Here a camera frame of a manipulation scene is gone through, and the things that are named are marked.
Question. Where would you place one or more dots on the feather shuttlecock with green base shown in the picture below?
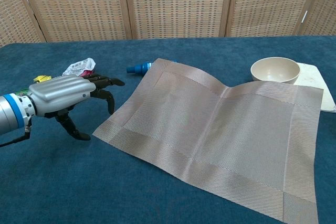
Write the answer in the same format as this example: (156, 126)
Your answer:
(42, 78)

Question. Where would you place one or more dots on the white round bowl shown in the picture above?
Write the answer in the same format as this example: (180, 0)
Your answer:
(273, 73)

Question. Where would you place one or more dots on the blue spray bottle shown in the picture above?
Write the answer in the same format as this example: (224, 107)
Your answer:
(136, 68)

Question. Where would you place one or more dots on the silver and pink pouch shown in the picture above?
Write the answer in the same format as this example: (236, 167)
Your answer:
(77, 68)

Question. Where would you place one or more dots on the yellow white booklet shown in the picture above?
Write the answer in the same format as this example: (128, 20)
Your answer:
(315, 77)

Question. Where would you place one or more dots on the brown woven placemat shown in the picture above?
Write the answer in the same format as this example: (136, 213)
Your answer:
(210, 134)

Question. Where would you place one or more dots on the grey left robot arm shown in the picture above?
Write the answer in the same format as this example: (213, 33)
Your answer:
(10, 113)

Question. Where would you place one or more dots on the woven bamboo folding screen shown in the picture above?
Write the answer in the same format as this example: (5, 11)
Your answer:
(170, 3)

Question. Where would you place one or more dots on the blue carpet table cover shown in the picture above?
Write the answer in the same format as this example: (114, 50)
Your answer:
(52, 182)

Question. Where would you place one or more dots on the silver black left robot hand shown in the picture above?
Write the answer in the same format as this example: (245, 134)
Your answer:
(60, 93)

